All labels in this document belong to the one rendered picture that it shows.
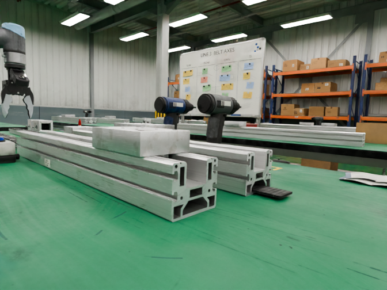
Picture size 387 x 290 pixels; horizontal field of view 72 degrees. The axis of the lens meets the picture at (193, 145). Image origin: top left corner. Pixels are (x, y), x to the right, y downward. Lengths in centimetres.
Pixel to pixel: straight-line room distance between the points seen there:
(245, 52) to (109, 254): 358
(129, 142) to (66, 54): 1277
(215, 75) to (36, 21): 998
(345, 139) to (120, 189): 162
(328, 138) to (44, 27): 1221
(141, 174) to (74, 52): 1297
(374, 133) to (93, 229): 217
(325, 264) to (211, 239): 13
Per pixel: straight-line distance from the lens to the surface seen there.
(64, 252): 34
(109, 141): 50
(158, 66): 942
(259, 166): 59
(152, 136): 43
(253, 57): 371
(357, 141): 193
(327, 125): 384
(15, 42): 130
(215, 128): 79
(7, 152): 94
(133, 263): 30
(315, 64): 1050
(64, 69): 1309
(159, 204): 41
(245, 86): 370
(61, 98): 1287
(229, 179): 55
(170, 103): 96
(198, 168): 44
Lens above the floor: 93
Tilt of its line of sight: 6 degrees down
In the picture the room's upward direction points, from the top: 2 degrees clockwise
